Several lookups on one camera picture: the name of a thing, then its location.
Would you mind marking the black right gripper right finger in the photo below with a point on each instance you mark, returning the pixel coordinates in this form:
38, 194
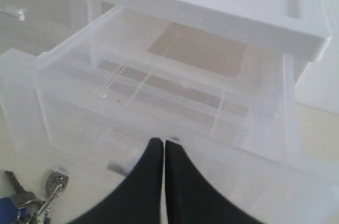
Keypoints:
190, 198

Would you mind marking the keys with blue fob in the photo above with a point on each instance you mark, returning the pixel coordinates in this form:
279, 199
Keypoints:
24, 206

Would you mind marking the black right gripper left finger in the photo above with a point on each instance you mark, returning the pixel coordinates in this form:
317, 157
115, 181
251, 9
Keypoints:
137, 198

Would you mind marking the clear drawer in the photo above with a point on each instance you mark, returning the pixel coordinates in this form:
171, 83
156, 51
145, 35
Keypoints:
89, 106
37, 26

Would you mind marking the white plastic drawer cabinet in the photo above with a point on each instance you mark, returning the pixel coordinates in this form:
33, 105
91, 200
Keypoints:
305, 29

